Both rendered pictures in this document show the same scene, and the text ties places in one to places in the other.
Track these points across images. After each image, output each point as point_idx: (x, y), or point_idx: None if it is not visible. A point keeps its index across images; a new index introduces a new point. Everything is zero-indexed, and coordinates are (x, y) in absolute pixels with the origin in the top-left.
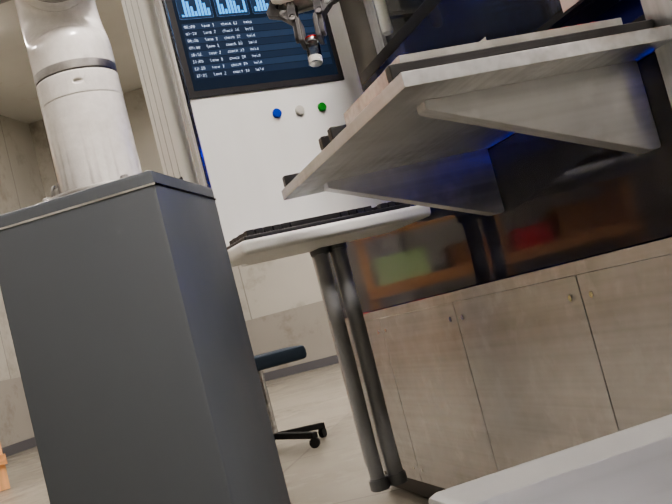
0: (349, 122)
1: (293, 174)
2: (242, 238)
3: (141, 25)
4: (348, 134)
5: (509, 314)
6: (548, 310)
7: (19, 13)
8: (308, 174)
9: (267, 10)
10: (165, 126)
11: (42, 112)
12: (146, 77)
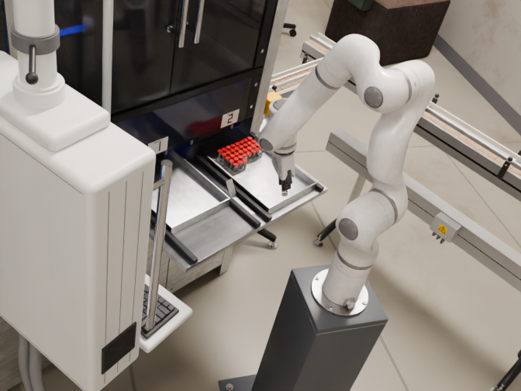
0: (271, 210)
1: (194, 254)
2: (176, 313)
3: (135, 225)
4: (285, 214)
5: None
6: (148, 244)
7: (373, 242)
8: (234, 243)
9: (291, 181)
10: (129, 297)
11: (368, 274)
12: (113, 271)
